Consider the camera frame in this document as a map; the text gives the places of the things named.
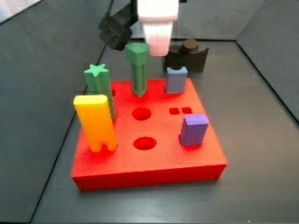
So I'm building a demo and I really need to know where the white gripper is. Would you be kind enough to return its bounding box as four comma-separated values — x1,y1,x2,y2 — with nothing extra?
136,0,179,56

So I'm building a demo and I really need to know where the brown cylinder peg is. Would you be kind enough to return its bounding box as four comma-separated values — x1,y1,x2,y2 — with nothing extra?
177,38,199,53

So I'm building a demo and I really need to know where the black curved fixture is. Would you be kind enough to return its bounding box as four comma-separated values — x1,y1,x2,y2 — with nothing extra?
163,45,209,72

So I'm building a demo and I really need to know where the red peg board base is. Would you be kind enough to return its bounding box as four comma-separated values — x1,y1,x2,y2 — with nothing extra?
71,79,228,191

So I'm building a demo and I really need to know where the green pentagon peg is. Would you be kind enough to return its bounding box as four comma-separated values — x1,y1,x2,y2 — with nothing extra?
125,43,148,97

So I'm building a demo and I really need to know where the blue notched peg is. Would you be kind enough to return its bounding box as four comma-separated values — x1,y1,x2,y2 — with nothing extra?
165,66,188,94

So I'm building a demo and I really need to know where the green star peg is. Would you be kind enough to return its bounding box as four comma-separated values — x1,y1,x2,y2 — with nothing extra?
84,64,116,118

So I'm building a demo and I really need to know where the yellow arch peg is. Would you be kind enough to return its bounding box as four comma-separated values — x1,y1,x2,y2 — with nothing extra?
73,94,117,152

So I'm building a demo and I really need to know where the purple square peg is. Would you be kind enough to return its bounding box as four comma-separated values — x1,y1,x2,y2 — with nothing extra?
180,114,209,146

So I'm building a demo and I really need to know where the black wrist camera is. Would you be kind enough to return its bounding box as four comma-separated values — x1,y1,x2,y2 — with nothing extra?
99,0,137,51

